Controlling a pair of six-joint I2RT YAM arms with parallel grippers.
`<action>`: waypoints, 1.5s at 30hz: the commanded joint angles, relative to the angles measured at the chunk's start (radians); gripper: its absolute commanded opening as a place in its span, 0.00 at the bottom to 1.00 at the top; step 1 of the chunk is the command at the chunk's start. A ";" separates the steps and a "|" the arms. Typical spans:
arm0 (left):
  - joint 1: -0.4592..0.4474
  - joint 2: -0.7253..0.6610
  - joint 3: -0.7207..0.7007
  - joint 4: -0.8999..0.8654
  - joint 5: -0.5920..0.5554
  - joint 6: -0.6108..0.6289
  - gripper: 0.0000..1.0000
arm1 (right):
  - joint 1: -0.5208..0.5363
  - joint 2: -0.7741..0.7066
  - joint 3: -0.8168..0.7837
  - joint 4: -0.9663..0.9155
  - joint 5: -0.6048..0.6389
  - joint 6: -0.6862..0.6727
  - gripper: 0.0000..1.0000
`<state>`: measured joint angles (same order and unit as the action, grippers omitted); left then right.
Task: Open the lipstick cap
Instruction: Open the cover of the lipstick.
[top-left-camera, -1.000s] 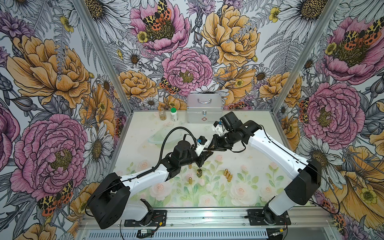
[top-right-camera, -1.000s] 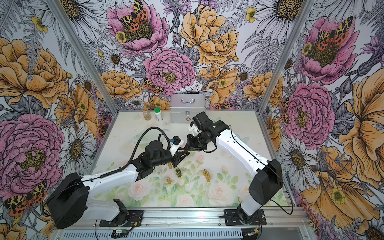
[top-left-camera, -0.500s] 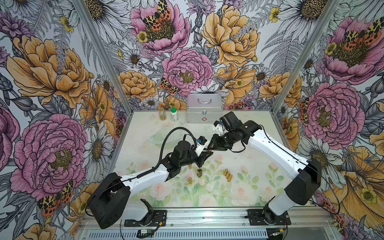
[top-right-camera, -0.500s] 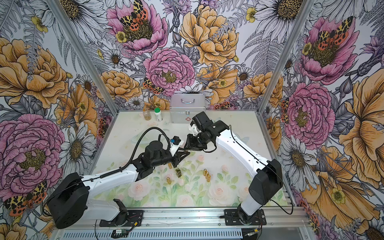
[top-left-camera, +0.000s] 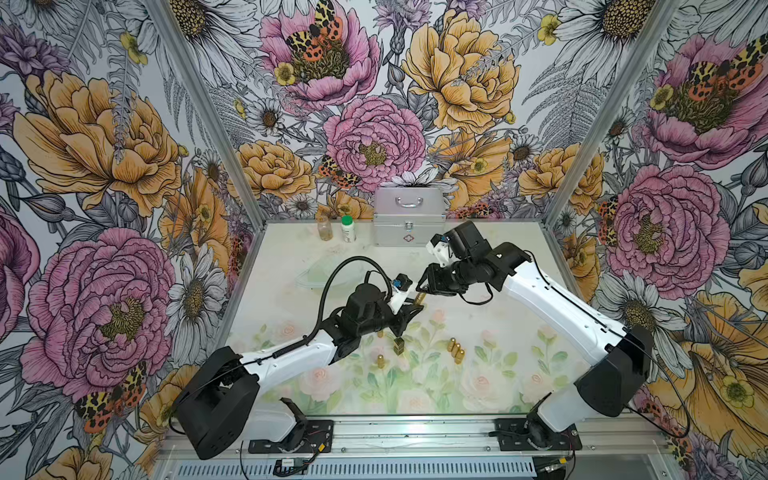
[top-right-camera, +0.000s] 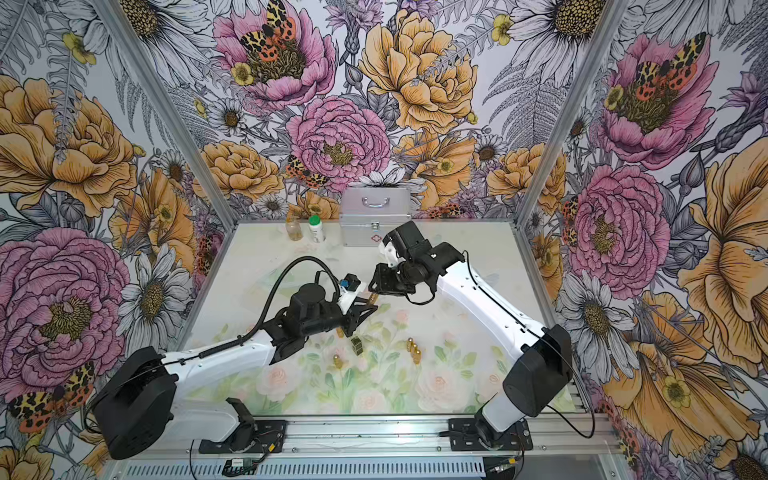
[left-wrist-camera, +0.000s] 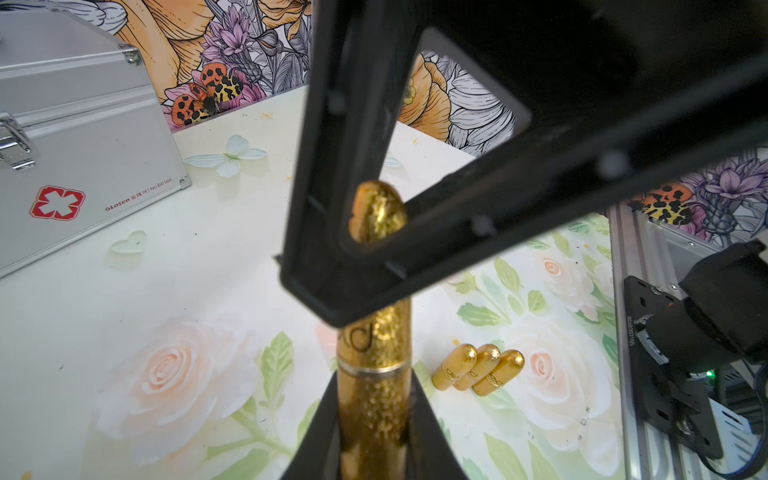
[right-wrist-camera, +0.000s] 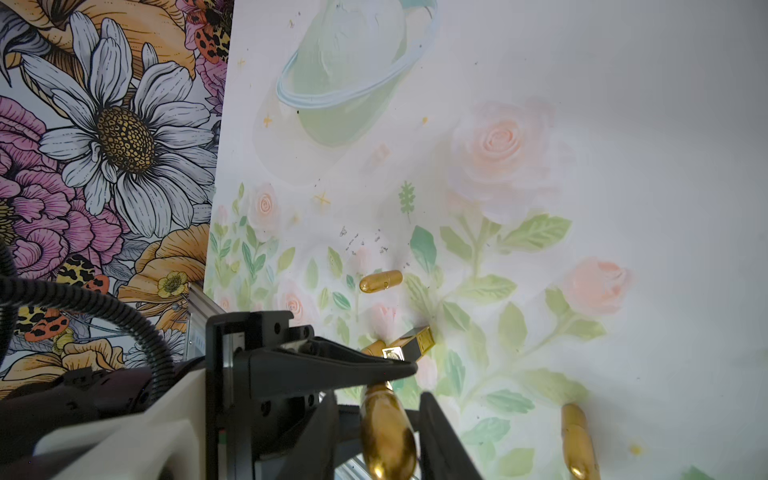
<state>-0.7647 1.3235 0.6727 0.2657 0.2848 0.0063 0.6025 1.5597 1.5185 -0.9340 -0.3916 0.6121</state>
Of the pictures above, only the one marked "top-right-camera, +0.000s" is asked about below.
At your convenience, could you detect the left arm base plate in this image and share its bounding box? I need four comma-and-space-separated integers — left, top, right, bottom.
197, 420, 288, 455

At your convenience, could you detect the silver aluminium first aid case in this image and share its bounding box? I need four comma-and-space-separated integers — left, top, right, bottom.
339, 187, 411, 247

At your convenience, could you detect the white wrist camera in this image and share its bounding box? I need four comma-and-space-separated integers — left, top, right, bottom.
379, 237, 404, 268
337, 273, 367, 314

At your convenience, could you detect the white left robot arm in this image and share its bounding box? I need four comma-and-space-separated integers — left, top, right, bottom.
92, 283, 378, 460

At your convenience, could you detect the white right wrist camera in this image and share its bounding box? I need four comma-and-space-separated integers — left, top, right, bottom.
379, 237, 404, 268

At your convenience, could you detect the square gold black lipstick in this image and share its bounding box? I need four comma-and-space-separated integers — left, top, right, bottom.
350, 336, 364, 356

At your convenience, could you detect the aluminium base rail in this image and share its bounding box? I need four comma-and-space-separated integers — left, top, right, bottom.
128, 410, 631, 479

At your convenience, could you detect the gold lipstick pair lower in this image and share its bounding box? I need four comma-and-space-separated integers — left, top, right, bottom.
411, 348, 422, 365

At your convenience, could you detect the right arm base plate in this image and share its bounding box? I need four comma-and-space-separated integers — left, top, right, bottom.
438, 418, 533, 452

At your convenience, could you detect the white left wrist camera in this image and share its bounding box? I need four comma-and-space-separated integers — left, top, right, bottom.
337, 273, 367, 314

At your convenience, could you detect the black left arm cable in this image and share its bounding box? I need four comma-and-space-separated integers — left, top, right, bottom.
197, 256, 342, 361

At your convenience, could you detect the white bottle green cap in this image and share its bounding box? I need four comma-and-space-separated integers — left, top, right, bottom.
308, 215, 326, 243

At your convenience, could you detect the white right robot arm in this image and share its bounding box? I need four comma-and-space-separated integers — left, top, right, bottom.
370, 240, 573, 449

